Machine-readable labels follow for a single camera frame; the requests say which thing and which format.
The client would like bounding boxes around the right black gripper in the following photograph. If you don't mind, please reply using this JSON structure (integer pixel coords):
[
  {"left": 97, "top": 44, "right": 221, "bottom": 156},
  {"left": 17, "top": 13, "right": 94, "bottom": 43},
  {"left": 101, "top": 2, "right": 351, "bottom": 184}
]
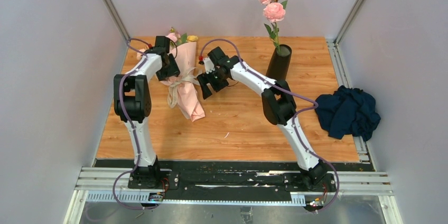
[{"left": 198, "top": 67, "right": 230, "bottom": 99}]

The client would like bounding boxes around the cream printed ribbon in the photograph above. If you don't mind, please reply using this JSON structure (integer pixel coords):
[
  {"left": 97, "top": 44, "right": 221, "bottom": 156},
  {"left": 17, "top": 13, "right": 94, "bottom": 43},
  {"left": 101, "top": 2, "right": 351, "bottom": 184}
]
[{"left": 167, "top": 67, "right": 199, "bottom": 108}]

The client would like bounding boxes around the pink paper bouquet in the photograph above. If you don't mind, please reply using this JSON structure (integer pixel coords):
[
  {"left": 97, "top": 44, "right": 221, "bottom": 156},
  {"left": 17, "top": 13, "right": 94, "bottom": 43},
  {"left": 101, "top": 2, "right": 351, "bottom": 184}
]
[{"left": 161, "top": 28, "right": 206, "bottom": 122}]

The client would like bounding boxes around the black cylindrical vase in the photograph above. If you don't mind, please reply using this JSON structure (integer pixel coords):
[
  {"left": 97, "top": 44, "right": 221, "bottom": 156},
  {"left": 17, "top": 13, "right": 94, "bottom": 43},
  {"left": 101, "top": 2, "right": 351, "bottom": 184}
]
[{"left": 266, "top": 44, "right": 292, "bottom": 80}]

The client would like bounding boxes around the pink rose stem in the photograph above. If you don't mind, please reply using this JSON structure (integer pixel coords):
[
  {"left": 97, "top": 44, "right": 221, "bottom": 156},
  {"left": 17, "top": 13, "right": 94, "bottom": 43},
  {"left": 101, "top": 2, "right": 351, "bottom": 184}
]
[{"left": 258, "top": 0, "right": 289, "bottom": 56}]

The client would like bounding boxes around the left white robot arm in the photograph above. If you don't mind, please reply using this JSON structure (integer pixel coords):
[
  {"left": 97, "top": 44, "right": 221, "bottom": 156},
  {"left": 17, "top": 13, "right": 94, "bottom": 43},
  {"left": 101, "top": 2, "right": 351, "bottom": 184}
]
[{"left": 114, "top": 36, "right": 180, "bottom": 189}]

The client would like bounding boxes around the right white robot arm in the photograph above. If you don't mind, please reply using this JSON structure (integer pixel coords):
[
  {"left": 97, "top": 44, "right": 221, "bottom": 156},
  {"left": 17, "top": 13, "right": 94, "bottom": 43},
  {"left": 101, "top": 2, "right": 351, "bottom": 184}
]
[{"left": 197, "top": 47, "right": 327, "bottom": 191}]

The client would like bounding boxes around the dark blue cloth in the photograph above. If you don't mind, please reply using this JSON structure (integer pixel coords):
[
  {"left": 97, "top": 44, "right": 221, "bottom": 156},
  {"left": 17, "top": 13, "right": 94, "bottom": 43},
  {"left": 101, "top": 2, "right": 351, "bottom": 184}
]
[{"left": 315, "top": 86, "right": 381, "bottom": 142}]

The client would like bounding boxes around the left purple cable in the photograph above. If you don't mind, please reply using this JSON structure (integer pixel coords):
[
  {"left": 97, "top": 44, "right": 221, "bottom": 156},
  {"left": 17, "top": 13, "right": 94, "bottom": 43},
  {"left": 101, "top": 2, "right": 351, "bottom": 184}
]
[{"left": 111, "top": 38, "right": 158, "bottom": 210}]

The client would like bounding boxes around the purple cable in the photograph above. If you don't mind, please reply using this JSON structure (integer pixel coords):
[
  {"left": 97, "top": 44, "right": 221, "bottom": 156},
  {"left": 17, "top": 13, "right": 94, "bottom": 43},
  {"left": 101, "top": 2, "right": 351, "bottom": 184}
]
[
  {"left": 198, "top": 38, "right": 341, "bottom": 212},
  {"left": 111, "top": 38, "right": 158, "bottom": 210}
]

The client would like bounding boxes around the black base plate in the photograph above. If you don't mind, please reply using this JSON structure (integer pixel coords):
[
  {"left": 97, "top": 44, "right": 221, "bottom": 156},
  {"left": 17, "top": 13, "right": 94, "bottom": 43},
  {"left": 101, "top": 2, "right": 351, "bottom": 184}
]
[{"left": 77, "top": 159, "right": 390, "bottom": 206}]

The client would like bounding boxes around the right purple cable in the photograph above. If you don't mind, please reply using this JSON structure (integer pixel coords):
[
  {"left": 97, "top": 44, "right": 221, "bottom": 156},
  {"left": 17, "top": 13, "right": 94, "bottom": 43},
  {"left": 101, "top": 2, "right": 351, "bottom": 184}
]
[{"left": 198, "top": 38, "right": 341, "bottom": 212}]

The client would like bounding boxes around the aluminium frame rail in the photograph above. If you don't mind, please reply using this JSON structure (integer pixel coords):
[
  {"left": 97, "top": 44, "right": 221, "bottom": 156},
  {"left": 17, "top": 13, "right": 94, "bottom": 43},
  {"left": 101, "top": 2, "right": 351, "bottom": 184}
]
[{"left": 64, "top": 167, "right": 403, "bottom": 223}]

